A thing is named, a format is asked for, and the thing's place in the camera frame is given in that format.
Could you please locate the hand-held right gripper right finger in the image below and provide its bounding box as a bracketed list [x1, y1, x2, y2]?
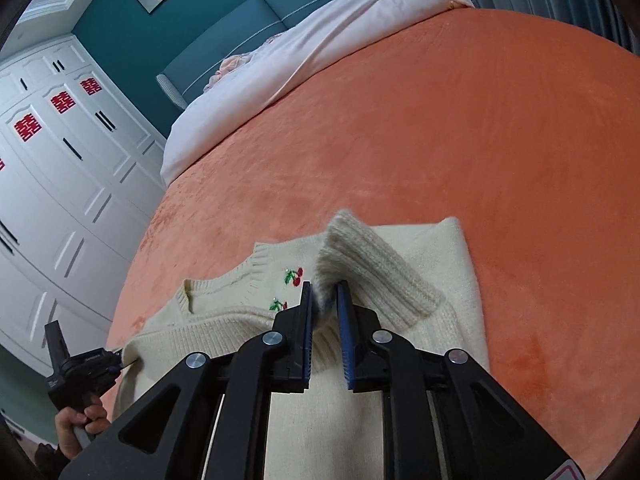
[336, 280, 587, 480]

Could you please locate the person's left hand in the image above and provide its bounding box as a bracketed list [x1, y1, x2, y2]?
[54, 394, 110, 461]

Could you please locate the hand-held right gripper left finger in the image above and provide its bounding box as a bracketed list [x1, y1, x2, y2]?
[59, 282, 315, 480]

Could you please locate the cream knit cherry sweater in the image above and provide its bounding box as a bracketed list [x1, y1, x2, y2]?
[111, 210, 491, 480]

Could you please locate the white pink quilt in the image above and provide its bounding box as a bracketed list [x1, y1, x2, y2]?
[160, 0, 476, 188]

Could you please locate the white wardrobe with red stickers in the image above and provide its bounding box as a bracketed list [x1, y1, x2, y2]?
[0, 34, 168, 376]

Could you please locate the orange plush bed blanket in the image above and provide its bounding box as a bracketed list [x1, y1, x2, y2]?
[107, 7, 640, 480]

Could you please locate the teal upholstered headboard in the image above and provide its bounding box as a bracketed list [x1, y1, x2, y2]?
[156, 0, 406, 111]

